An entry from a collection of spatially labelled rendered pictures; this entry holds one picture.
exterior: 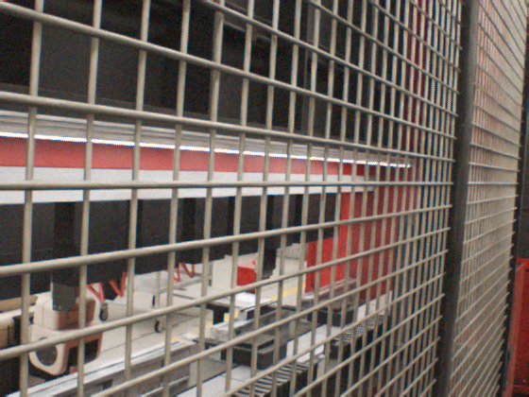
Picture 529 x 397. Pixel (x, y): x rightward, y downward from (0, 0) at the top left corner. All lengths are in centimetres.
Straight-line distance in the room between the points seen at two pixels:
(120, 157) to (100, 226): 15
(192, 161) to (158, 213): 17
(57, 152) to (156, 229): 34
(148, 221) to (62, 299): 90
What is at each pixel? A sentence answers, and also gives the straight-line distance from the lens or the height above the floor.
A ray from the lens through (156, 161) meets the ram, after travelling 140.
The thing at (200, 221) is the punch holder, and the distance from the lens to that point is 156.
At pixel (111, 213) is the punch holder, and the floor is 131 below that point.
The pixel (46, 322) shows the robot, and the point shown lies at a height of 83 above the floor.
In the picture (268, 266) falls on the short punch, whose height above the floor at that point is 112.
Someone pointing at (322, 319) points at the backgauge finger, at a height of 100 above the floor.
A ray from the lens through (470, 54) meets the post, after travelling 75.
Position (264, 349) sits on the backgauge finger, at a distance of 143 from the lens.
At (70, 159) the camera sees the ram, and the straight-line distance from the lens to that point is 121.
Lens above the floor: 144
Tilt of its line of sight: 3 degrees down
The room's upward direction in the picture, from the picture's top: 4 degrees clockwise
